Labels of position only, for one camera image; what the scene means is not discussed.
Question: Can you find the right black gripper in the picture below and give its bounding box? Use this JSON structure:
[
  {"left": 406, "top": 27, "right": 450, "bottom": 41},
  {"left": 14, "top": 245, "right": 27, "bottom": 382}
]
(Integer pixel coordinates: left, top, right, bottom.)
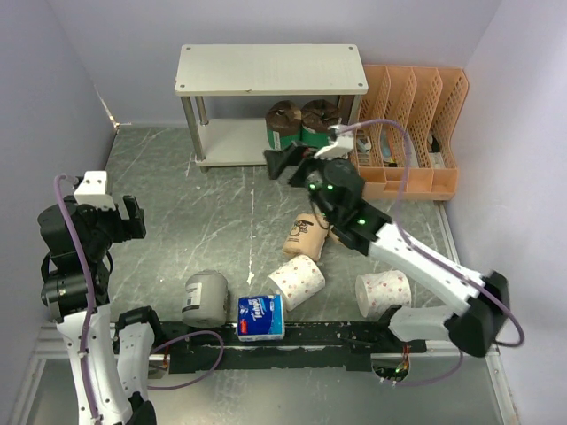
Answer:
[{"left": 266, "top": 139, "right": 344, "bottom": 221}]

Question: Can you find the green brown paper roll labelled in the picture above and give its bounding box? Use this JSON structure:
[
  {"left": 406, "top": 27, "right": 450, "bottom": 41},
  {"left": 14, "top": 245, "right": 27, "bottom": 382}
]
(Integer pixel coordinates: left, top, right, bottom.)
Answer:
[{"left": 301, "top": 99, "right": 342, "bottom": 148}]

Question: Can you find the tan cartoon paper roll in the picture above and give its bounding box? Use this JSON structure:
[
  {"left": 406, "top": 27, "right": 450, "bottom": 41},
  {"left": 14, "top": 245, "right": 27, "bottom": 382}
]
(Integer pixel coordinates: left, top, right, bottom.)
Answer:
[{"left": 283, "top": 213, "right": 329, "bottom": 261}]

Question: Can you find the tan barcode paper roll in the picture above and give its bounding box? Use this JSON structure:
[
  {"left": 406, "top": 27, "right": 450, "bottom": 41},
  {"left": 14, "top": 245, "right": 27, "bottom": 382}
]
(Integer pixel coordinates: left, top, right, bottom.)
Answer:
[{"left": 328, "top": 225, "right": 340, "bottom": 243}]

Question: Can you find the grey paper roll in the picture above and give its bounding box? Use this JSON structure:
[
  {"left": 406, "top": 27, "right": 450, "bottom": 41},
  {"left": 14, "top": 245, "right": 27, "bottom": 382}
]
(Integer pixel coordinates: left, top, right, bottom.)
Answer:
[{"left": 182, "top": 270, "right": 229, "bottom": 329}]

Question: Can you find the white dotted paper roll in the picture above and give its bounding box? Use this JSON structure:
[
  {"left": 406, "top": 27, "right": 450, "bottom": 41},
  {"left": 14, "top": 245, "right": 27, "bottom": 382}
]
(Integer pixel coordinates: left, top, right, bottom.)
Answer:
[
  {"left": 355, "top": 270, "right": 412, "bottom": 320},
  {"left": 268, "top": 255, "right": 325, "bottom": 312}
]

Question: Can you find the blue Tempo tissue pack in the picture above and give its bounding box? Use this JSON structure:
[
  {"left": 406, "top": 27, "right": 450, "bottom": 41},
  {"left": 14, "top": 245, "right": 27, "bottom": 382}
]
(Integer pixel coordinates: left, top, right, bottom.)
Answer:
[{"left": 237, "top": 295, "right": 285, "bottom": 342}]

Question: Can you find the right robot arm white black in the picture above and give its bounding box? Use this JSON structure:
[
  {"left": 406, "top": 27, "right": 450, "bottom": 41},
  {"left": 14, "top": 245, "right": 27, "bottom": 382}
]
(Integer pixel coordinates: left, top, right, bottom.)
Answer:
[{"left": 263, "top": 145, "right": 511, "bottom": 358}]

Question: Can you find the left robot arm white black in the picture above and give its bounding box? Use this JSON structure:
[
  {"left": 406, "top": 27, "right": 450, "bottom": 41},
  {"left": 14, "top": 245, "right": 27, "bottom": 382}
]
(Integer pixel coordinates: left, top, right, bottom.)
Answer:
[{"left": 37, "top": 195, "right": 166, "bottom": 424}]

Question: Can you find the beige two-tier shelf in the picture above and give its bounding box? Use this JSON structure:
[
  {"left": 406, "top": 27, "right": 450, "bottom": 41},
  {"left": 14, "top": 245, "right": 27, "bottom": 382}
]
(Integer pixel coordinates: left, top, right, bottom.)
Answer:
[{"left": 175, "top": 44, "right": 369, "bottom": 172}]

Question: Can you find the orange plastic file organizer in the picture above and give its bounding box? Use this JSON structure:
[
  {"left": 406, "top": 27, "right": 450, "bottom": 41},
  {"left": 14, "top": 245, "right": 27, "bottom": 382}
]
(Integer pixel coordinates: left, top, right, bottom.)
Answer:
[{"left": 350, "top": 65, "right": 469, "bottom": 201}]

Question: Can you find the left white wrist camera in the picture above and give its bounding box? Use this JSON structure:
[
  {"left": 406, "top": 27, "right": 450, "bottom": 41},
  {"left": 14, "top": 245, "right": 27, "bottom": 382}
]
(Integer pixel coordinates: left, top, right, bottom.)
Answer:
[{"left": 74, "top": 171, "right": 116, "bottom": 211}]

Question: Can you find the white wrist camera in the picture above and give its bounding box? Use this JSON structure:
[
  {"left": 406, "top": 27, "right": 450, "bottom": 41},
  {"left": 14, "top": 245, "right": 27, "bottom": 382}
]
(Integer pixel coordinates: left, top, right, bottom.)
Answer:
[
  {"left": 74, "top": 171, "right": 116, "bottom": 211},
  {"left": 314, "top": 125, "right": 356, "bottom": 159}
]

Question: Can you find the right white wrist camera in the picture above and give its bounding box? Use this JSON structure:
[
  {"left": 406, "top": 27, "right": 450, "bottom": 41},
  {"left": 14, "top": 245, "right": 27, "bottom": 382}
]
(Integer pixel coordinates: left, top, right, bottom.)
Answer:
[{"left": 314, "top": 125, "right": 356, "bottom": 159}]

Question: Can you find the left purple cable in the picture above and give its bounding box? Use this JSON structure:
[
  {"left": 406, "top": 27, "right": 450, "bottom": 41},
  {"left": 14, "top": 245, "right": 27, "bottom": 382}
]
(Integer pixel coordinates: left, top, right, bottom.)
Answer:
[{"left": 53, "top": 173, "right": 225, "bottom": 425}]

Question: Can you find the purple cable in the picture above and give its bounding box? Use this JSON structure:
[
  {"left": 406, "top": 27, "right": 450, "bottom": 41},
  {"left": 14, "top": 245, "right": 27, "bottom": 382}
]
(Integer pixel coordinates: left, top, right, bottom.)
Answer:
[
  {"left": 336, "top": 119, "right": 525, "bottom": 387},
  {"left": 53, "top": 173, "right": 225, "bottom": 425}
]

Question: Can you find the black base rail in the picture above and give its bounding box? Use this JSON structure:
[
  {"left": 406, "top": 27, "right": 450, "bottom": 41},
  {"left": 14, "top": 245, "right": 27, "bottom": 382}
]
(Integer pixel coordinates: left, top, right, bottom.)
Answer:
[{"left": 167, "top": 321, "right": 405, "bottom": 374}]

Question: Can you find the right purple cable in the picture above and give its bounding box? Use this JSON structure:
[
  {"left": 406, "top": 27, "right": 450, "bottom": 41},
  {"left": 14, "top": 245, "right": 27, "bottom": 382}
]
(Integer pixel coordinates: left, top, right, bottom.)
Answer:
[{"left": 336, "top": 119, "right": 525, "bottom": 387}]

